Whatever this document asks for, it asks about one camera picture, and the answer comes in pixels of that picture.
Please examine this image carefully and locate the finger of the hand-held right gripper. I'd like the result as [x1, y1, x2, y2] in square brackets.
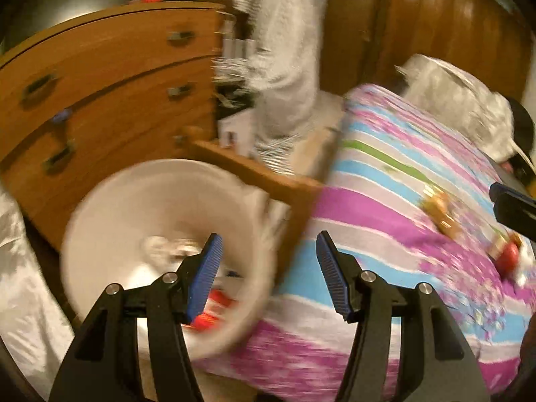
[489, 182, 536, 206]
[494, 199, 536, 241]

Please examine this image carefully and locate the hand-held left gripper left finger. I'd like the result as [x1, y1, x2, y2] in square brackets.
[48, 233, 224, 402]

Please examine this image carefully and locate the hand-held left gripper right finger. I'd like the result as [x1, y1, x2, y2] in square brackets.
[315, 230, 490, 402]

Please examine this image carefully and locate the red wrapper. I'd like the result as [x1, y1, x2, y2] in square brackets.
[190, 287, 239, 331]

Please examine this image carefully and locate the clear wrapper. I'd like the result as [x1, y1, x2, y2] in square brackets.
[140, 234, 202, 264]

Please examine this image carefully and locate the white plastic bucket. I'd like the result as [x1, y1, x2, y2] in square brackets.
[60, 158, 280, 361]

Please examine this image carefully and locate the small beige wrapper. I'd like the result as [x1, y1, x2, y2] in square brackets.
[488, 232, 522, 256]

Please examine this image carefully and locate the orange toy on bed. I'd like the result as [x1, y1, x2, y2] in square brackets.
[421, 188, 463, 237]

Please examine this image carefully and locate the striped floral blanket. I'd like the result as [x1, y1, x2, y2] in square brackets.
[201, 84, 536, 398]

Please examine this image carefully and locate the grey white pillow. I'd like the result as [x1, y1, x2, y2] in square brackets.
[394, 54, 522, 164]

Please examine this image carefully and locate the wooden stool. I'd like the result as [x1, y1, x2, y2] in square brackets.
[182, 125, 342, 271]

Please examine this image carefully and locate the black white striped cloth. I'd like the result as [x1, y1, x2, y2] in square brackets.
[251, 132, 311, 177]

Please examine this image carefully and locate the white box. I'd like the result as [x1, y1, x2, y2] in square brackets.
[218, 111, 260, 155]

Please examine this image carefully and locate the white satin cloth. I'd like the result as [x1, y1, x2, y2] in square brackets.
[0, 184, 80, 398]

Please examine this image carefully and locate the dark wooden wardrobe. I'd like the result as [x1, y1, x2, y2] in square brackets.
[310, 0, 532, 101]

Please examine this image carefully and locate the wooden dresser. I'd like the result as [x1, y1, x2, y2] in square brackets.
[0, 0, 235, 252]

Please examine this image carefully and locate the white knitted garment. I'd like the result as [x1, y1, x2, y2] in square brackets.
[188, 0, 323, 139]

